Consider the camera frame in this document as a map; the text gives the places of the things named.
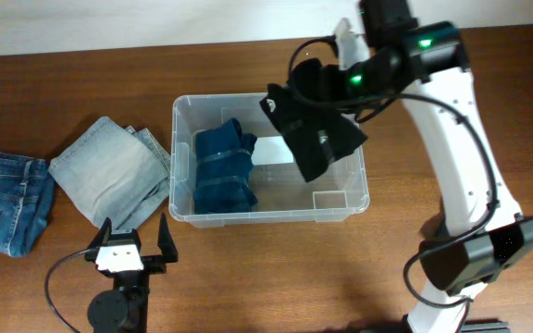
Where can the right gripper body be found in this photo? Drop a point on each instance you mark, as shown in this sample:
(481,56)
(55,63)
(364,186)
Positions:
(365,80)

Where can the black cloth bundle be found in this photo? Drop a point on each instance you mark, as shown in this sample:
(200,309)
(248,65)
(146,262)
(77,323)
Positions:
(316,137)

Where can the teal cloth bundle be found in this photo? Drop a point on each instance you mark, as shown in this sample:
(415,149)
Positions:
(224,164)

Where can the light grey jeans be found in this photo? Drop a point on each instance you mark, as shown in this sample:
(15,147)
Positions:
(114,173)

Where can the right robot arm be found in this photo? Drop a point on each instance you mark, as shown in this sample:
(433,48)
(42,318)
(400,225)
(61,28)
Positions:
(484,231)

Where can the white label in bin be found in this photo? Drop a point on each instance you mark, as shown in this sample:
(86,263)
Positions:
(271,151)

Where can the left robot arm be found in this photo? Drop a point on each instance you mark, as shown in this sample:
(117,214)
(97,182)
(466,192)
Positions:
(123,308)

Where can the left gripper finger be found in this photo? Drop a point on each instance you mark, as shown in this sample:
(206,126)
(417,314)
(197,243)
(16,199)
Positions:
(101,238)
(165,242)

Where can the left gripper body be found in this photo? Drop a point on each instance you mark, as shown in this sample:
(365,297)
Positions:
(153,264)

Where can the clear plastic storage bin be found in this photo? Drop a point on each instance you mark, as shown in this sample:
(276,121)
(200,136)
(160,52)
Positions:
(283,194)

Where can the dark blue folded jeans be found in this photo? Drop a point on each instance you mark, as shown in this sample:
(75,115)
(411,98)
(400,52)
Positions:
(26,198)

